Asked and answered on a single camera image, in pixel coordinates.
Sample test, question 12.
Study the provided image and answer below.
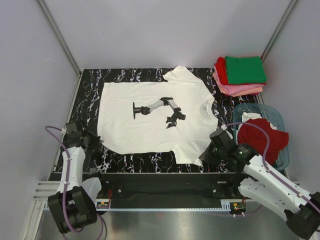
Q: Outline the pink folded t shirt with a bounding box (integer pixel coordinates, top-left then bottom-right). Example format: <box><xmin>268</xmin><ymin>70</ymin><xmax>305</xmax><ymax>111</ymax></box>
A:
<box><xmin>213</xmin><ymin>72</ymin><xmax>263</xmax><ymax>97</ymax></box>

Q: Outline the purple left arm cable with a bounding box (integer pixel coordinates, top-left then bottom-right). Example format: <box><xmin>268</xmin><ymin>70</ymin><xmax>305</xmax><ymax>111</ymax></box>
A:
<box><xmin>44</xmin><ymin>125</ymin><xmax>108</xmax><ymax>238</ymax></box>

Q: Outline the left control board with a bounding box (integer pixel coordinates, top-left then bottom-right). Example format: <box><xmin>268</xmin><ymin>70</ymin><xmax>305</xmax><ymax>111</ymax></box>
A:
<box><xmin>96</xmin><ymin>201</ymin><xmax>110</xmax><ymax>209</ymax></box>

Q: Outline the dark red t shirt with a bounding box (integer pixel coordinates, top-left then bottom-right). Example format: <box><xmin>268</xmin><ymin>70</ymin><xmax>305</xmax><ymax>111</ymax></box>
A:
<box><xmin>237</xmin><ymin>118</ymin><xmax>289</xmax><ymax>165</ymax></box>

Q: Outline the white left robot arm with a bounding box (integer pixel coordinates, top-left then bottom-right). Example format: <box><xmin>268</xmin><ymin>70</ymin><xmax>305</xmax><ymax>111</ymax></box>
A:
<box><xmin>44</xmin><ymin>121</ymin><xmax>108</xmax><ymax>235</ymax></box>

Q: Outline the white slotted cable duct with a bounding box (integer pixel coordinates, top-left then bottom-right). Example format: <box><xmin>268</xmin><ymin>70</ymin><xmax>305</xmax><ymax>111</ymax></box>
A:
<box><xmin>95</xmin><ymin>201</ymin><xmax>110</xmax><ymax>211</ymax></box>

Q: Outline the red folded t shirt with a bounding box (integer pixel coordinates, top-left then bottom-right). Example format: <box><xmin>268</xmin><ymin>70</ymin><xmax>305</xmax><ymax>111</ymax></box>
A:
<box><xmin>214</xmin><ymin>56</ymin><xmax>229</xmax><ymax>85</ymax></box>

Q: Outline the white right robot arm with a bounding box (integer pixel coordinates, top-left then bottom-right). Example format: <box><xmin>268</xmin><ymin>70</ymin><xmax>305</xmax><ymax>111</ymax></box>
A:
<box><xmin>200</xmin><ymin>129</ymin><xmax>320</xmax><ymax>240</ymax></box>

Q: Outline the right control board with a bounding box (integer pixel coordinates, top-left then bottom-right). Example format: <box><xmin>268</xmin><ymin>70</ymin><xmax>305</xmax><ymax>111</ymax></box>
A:
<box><xmin>232</xmin><ymin>202</ymin><xmax>247</xmax><ymax>212</ymax></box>

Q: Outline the clear blue plastic bin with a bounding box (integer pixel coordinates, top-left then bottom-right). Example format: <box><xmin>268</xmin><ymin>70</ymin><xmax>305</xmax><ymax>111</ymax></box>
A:
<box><xmin>233</xmin><ymin>103</ymin><xmax>289</xmax><ymax>172</ymax></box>

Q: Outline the control board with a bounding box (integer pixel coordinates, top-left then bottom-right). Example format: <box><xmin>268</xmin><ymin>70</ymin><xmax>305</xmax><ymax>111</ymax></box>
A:
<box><xmin>232</xmin><ymin>202</ymin><xmax>247</xmax><ymax>212</ymax></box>
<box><xmin>96</xmin><ymin>201</ymin><xmax>110</xmax><ymax>209</ymax></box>

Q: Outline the aluminium rail frame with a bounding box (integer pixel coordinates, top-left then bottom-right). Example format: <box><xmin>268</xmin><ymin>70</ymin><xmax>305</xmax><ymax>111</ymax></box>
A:
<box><xmin>32</xmin><ymin>181</ymin><xmax>306</xmax><ymax>202</ymax></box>

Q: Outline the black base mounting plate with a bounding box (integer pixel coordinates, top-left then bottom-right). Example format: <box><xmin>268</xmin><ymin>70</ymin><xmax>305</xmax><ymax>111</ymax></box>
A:
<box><xmin>102</xmin><ymin>173</ymin><xmax>243</xmax><ymax>210</ymax></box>

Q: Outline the green folded t shirt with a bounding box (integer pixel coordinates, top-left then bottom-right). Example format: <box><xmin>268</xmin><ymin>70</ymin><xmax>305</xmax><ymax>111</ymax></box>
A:
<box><xmin>225</xmin><ymin>56</ymin><xmax>267</xmax><ymax>85</ymax></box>

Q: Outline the white t shirt in bin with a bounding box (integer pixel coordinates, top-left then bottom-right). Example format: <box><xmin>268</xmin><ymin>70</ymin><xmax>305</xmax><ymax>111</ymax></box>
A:
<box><xmin>241</xmin><ymin>112</ymin><xmax>277</xmax><ymax>130</ymax></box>

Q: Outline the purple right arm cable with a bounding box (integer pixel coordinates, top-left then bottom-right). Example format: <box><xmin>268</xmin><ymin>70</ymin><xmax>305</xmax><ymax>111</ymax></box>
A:
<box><xmin>219</xmin><ymin>121</ymin><xmax>320</xmax><ymax>201</ymax></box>

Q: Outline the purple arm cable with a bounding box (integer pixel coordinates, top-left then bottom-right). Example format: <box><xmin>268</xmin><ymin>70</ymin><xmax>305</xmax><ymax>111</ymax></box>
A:
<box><xmin>44</xmin><ymin>125</ymin><xmax>108</xmax><ymax>238</ymax></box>
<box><xmin>219</xmin><ymin>121</ymin><xmax>320</xmax><ymax>201</ymax></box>

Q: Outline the salmon folded t shirt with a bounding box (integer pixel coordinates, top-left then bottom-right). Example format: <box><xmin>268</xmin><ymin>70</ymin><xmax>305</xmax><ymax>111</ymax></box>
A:
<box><xmin>234</xmin><ymin>90</ymin><xmax>261</xmax><ymax>97</ymax></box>

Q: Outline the white printed t shirt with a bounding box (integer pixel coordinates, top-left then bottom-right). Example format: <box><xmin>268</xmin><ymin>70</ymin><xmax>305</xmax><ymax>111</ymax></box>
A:
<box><xmin>97</xmin><ymin>66</ymin><xmax>218</xmax><ymax>166</ymax></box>

